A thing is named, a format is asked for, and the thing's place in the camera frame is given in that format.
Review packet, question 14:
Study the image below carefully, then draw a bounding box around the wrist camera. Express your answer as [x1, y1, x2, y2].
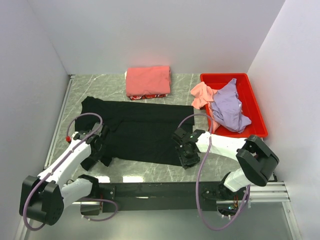
[172, 127, 193, 146]
[65, 130, 99, 145]

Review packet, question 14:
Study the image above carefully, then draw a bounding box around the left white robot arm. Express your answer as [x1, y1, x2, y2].
[19, 123, 109, 226]

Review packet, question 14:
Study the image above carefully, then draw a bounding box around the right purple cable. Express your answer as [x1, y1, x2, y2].
[178, 113, 252, 231]

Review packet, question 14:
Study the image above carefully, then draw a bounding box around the crumpled lavender t shirt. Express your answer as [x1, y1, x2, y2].
[211, 78, 252, 134]

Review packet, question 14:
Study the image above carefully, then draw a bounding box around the crumpled salmon t shirt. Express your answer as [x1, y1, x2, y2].
[190, 82, 220, 133]

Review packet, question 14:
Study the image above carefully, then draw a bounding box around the black t shirt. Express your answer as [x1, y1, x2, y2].
[75, 96, 195, 167]

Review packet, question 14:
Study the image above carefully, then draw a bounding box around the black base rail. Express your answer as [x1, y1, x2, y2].
[69, 181, 251, 214]

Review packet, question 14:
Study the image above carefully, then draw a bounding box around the aluminium frame rail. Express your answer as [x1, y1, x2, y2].
[69, 182, 289, 206]

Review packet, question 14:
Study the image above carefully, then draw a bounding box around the red plastic bin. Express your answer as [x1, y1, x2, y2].
[200, 73, 268, 138]

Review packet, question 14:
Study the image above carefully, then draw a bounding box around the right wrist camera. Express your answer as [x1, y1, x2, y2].
[172, 127, 193, 146]

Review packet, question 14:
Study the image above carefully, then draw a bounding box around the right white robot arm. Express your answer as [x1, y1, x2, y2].
[172, 127, 280, 201]

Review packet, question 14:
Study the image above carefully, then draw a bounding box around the folded pink t shirt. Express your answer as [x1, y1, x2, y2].
[125, 66, 171, 97]

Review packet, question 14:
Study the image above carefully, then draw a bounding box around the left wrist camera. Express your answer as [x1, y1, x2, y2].
[65, 130, 99, 145]

